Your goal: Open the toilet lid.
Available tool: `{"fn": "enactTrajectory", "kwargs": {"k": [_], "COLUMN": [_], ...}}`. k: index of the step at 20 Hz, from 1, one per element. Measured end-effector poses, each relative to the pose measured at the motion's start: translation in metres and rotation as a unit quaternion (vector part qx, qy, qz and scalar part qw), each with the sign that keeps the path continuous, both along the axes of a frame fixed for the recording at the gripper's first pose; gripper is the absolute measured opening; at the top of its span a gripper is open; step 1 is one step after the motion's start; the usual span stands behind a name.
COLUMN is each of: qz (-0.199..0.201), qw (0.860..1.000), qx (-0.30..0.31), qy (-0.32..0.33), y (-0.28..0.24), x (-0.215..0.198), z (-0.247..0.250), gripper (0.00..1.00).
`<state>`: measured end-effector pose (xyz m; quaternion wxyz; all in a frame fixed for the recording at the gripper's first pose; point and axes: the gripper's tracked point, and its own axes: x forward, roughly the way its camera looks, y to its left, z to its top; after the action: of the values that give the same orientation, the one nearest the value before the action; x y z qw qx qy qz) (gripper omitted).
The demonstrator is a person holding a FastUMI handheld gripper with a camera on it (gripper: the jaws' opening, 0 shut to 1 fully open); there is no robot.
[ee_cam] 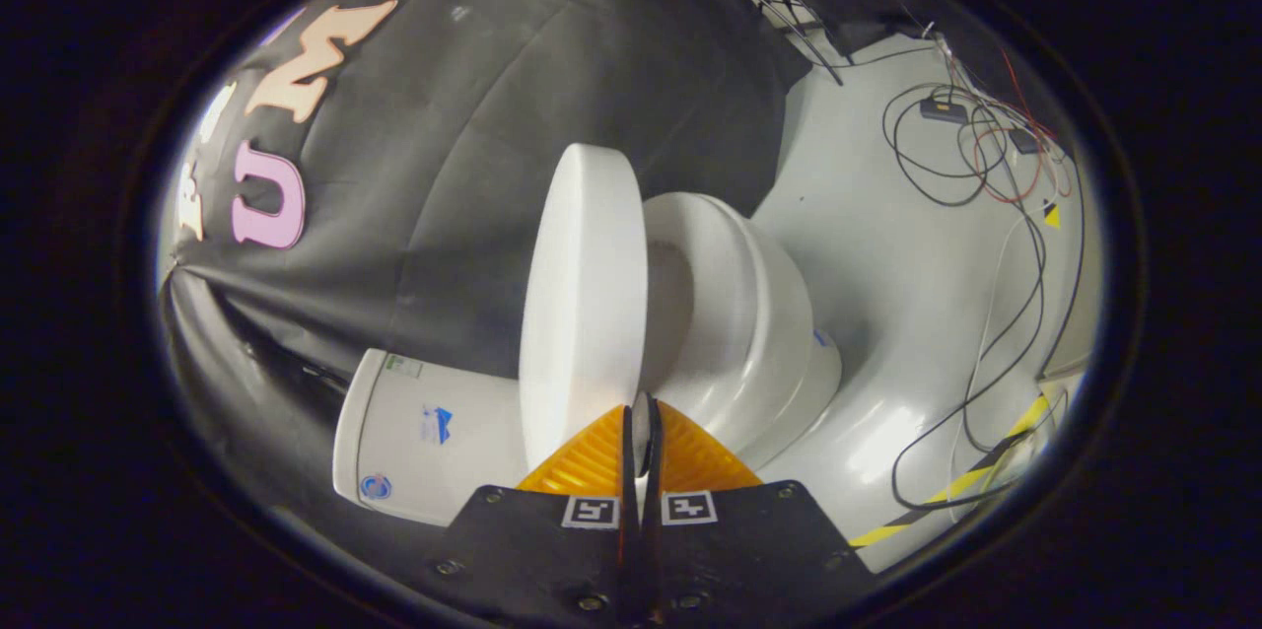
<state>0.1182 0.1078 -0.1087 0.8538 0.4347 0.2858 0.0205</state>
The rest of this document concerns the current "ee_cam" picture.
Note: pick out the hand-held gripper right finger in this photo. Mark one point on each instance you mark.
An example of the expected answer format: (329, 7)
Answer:
(653, 550)

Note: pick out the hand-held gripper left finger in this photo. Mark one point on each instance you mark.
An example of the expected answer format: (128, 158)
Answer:
(627, 511)

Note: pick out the white toilet lid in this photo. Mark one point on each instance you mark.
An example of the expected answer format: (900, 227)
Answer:
(582, 314)

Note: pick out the white ceramic toilet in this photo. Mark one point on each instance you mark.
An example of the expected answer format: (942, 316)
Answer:
(749, 333)

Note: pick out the white cistern cover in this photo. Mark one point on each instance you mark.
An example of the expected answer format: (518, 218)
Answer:
(352, 432)

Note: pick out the yellow black floor tape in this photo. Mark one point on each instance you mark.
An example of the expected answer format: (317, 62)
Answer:
(946, 491)

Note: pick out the black backdrop cloth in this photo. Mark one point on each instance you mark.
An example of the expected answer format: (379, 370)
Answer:
(473, 166)

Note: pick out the yellow triangle floor sticker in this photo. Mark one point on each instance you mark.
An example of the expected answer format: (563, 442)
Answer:
(1053, 217)

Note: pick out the small black power adapter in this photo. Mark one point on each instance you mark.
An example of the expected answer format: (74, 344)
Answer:
(1025, 141)

